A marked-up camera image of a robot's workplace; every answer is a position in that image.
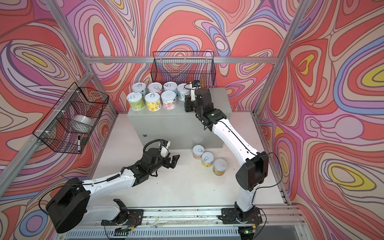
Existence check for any can blue green label front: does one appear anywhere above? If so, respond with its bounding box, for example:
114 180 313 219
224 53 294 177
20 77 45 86
177 84 191 102

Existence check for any can plain lid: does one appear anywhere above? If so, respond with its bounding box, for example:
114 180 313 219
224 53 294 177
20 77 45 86
161 91 177 110

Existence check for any can blue label back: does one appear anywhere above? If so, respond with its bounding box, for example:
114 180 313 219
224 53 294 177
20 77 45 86
163 82 178 96

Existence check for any can yellow label front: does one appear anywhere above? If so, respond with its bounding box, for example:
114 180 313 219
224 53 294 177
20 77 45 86
145 93 162 112

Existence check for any can pink label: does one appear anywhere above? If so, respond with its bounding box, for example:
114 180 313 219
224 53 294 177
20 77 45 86
148 82 163 95
192 145 205 160

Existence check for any can green yellow label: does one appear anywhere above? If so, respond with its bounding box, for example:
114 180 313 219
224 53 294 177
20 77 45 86
127 93 145 111

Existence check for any can red label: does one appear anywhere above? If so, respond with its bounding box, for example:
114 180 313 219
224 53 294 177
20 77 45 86
132 83 148 97

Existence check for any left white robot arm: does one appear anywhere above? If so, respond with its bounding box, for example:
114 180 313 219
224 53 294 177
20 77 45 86
46 139 180 234

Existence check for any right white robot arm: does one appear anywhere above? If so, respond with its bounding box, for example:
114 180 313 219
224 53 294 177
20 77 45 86
185 84 269 217

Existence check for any grey metal cabinet box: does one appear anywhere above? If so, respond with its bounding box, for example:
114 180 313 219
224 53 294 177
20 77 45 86
128 100 224 150

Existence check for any can pink label back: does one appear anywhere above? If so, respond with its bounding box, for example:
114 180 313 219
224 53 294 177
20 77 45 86
192 145 205 160

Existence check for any can yellow label right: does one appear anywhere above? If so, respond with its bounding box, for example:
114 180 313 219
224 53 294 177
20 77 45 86
202 152 214 168

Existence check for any can orange label plastic lid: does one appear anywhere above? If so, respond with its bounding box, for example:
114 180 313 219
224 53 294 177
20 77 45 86
213 159 228 176

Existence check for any black marker pen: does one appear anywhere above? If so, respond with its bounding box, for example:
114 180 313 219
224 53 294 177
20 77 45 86
77 135 82 153

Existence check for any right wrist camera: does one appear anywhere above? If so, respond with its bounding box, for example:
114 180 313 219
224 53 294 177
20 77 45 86
190 80 201 102

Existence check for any black wire basket back wall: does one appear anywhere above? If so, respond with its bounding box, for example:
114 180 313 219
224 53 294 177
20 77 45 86
151 50 217 88

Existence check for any black wire basket wall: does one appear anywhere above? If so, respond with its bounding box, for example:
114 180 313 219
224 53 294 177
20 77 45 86
33 83 109 154
151 50 217 88

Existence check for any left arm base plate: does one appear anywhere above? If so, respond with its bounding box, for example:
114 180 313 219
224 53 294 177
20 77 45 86
101 209 144 227

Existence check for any black wire basket left wall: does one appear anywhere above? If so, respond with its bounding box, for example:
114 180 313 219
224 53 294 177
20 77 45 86
33 83 109 154

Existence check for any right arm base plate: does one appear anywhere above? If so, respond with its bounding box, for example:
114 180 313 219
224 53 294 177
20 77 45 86
218 207 263 226

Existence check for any aluminium rail front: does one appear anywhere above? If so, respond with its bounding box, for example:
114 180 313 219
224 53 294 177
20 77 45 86
60 203 305 232

